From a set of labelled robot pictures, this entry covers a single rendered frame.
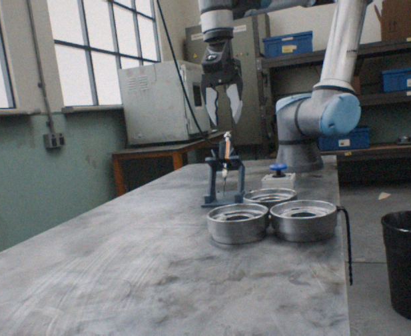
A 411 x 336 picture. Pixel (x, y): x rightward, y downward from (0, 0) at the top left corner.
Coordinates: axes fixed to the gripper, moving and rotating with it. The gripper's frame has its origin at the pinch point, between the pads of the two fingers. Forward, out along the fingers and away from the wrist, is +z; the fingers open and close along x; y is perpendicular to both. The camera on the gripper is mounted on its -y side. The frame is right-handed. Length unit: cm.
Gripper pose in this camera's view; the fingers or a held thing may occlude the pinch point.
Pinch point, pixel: (224, 119)
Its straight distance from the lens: 88.7
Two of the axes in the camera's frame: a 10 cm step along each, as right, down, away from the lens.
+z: 1.2, 9.8, 1.6
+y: 3.1, -1.9, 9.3
